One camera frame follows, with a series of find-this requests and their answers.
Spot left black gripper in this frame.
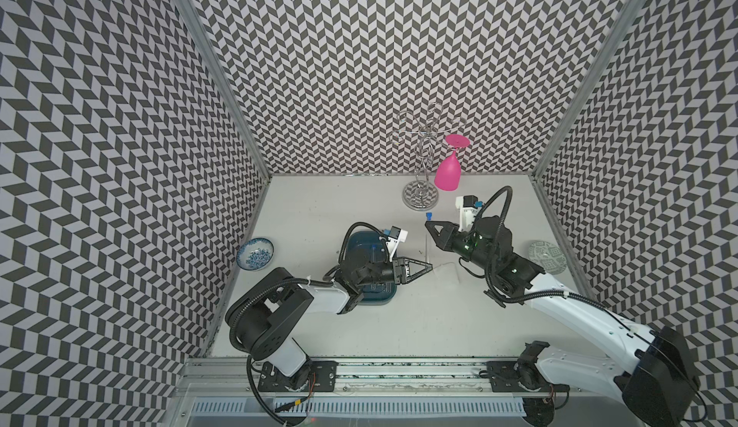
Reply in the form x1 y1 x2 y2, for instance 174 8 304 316
356 256 432 287

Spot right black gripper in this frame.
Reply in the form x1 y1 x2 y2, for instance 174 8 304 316
424 220 494 272

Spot white gauze cloth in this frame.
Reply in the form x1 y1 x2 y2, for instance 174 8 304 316
430 262 460 290

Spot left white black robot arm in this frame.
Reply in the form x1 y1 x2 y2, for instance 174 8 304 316
225 248 434 390

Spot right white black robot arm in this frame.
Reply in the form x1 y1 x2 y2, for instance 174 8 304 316
425 217 703 426

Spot teal rectangular plastic tray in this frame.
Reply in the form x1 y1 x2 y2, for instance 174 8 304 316
347 230 397 306

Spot blue patterned small bowl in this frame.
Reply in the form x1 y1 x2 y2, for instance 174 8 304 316
236 237 274 271

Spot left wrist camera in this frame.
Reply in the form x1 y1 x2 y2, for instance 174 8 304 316
384 226 409 261

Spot chrome wire glass rack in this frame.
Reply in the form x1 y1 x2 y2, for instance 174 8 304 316
390 102 452 213

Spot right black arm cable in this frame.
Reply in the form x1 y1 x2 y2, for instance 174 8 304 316
472 186 709 422

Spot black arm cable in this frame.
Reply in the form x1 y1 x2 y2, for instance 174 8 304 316
472 186 709 422
224 221 393 427

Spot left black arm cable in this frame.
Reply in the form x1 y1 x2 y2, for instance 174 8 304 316
224 221 393 427

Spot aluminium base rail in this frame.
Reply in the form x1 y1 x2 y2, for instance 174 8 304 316
162 357 641 426

